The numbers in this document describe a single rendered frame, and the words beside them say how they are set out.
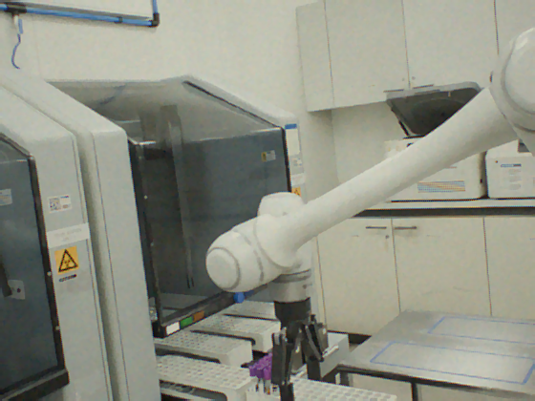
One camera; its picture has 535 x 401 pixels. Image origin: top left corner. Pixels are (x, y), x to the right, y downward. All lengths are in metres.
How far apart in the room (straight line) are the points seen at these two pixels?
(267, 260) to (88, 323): 0.43
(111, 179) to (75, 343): 0.34
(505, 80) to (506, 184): 2.63
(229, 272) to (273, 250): 0.08
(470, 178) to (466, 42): 0.79
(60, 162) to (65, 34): 1.54
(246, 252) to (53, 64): 1.80
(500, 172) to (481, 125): 2.39
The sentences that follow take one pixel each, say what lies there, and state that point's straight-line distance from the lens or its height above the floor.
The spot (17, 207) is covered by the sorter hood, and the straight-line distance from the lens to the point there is 1.15.
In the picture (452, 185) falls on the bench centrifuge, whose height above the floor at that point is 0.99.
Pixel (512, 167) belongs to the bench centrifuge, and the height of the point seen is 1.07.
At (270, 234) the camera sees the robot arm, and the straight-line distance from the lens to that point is 1.01.
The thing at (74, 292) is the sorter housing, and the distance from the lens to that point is 1.25.
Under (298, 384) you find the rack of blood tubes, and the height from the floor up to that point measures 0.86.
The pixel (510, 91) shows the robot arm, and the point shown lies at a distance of 0.78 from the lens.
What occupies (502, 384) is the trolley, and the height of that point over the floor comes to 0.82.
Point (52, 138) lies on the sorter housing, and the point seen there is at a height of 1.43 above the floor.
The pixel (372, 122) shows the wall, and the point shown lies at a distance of 4.30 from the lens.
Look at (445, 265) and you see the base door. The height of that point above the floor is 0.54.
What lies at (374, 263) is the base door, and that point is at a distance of 3.74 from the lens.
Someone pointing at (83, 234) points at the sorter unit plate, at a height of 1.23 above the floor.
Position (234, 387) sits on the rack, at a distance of 1.36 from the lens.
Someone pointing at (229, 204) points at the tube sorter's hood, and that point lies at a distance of 1.57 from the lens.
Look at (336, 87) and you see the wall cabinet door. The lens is 4.03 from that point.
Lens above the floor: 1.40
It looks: 5 degrees down
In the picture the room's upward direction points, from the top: 7 degrees counter-clockwise
